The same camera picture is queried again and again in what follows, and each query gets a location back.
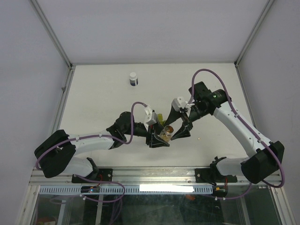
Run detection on clear jar lid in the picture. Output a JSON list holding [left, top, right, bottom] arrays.
[[164, 125, 174, 135]]

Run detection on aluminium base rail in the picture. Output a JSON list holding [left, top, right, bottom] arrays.
[[28, 165, 281, 187]]

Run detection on weekly pill organizer strip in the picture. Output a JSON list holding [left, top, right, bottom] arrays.
[[157, 113, 165, 125]]

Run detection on right aluminium frame post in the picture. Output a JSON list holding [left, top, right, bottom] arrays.
[[234, 0, 276, 67]]

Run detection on white slotted cable duct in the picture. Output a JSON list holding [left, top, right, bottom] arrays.
[[39, 184, 213, 195]]

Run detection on left aluminium frame post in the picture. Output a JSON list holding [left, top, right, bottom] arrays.
[[29, 0, 73, 68]]

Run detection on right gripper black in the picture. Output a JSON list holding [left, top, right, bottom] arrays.
[[164, 103, 209, 141]]

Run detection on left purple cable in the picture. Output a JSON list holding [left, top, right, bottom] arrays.
[[35, 102, 150, 182]]

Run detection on white blue pill bottle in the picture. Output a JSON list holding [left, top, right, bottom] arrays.
[[129, 72, 138, 86]]

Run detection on aluminium frame post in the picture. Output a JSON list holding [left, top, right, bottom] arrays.
[[234, 0, 276, 67], [29, 0, 73, 68]]

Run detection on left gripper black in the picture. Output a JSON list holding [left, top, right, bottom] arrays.
[[123, 120, 170, 147]]

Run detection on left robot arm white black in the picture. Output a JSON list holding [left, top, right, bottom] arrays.
[[34, 112, 169, 182]]

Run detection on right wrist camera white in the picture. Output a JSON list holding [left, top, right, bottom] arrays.
[[171, 97, 195, 113]]

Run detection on clear jar orange pills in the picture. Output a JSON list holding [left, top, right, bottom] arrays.
[[159, 130, 173, 143]]

